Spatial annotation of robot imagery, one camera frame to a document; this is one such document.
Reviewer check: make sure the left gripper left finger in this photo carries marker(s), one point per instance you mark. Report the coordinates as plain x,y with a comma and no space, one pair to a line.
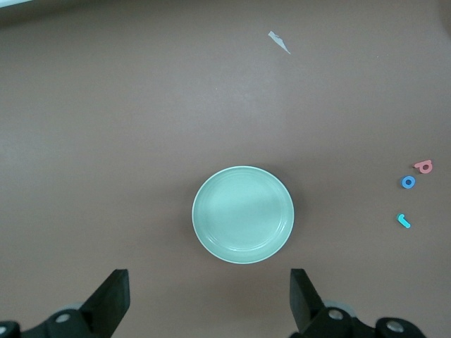
105,310

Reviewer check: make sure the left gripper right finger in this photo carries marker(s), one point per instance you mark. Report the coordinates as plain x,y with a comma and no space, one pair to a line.
310,313

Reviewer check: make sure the teal hooked foam letter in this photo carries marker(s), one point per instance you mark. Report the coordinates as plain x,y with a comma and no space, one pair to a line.
403,222

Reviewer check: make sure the blue foam letter o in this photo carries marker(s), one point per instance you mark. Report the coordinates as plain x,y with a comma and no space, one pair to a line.
403,182

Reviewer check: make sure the pink foam letter p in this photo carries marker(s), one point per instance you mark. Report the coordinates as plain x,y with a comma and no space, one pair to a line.
421,164

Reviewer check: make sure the pale green plate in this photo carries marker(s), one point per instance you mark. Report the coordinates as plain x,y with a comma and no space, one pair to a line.
243,214

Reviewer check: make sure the white paper scrap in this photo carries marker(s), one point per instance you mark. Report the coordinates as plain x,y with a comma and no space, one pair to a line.
280,41

